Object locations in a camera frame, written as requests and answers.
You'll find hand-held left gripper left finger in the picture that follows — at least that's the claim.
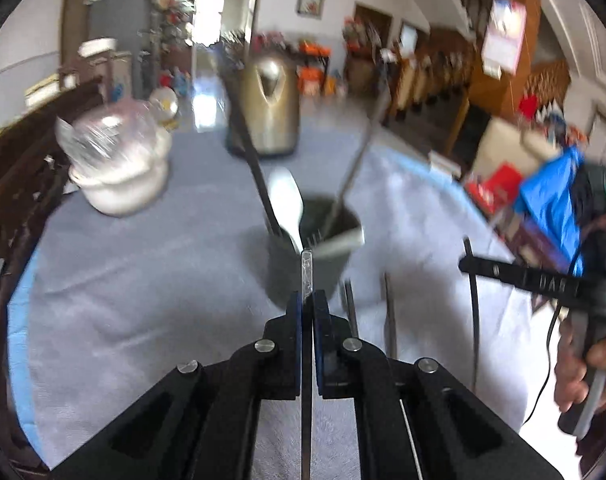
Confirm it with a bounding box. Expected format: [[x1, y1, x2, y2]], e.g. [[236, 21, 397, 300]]
[[48, 292, 304, 480]]

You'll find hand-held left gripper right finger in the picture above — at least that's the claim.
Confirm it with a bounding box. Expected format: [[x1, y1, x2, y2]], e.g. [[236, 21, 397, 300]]
[[312, 290, 560, 480]]

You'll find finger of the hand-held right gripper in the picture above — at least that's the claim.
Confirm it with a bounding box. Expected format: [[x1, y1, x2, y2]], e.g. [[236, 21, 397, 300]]
[[458, 254, 582, 307]]

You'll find dark green utensil holder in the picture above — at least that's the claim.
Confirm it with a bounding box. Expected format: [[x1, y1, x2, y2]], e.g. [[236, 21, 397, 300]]
[[265, 194, 366, 307]]

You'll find white plastic spoon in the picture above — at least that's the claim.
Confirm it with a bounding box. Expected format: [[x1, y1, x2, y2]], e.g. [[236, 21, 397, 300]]
[[267, 167, 304, 254]]

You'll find person's right hand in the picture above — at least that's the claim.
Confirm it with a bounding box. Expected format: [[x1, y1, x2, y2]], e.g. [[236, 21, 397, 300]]
[[554, 316, 606, 414]]

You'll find blue plastic bag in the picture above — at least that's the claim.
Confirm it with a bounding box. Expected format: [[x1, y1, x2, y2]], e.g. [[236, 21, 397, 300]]
[[514, 146, 586, 277]]

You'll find red plastic chair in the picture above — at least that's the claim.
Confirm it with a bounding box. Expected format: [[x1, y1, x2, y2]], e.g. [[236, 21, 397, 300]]
[[464, 161, 526, 217]]

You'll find grey tablecloth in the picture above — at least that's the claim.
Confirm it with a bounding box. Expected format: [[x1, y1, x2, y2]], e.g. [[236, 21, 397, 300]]
[[30, 132, 551, 480]]

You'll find beige chair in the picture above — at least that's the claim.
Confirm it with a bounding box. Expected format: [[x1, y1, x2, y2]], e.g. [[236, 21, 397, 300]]
[[475, 117, 550, 182]]

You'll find wooden stair railing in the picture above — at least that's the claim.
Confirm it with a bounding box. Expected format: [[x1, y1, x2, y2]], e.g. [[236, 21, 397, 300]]
[[387, 35, 474, 122]]

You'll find light blue cloth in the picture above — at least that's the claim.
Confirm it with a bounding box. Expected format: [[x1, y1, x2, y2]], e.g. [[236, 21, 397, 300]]
[[5, 147, 484, 453]]

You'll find white bowl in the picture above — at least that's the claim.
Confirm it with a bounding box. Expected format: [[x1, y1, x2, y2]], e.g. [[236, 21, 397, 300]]
[[69, 129, 174, 217]]

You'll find steel electric kettle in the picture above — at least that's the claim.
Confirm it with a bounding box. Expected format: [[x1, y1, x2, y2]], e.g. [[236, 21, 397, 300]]
[[225, 52, 302, 157]]

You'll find dark wooden sideboard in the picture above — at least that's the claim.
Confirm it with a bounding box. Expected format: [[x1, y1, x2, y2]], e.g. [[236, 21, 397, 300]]
[[0, 79, 104, 271]]

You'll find white chest freezer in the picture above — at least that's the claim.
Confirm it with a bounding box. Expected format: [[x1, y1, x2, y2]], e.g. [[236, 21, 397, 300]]
[[25, 72, 62, 106]]

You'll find white lidded container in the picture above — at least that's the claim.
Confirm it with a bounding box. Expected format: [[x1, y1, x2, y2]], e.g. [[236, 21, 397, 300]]
[[78, 37, 119, 59]]

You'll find grey refrigerator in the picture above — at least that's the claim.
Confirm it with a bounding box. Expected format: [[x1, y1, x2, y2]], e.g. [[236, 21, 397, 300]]
[[85, 0, 156, 107]]

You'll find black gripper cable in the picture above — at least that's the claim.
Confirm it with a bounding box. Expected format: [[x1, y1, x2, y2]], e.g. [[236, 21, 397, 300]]
[[520, 230, 592, 429]]

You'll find wall calendar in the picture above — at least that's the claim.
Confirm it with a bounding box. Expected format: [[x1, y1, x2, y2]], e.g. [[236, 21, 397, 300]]
[[482, 0, 528, 79]]

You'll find framed wall picture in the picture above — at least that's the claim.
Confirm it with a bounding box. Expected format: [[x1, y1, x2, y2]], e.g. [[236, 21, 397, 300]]
[[297, 0, 326, 21]]

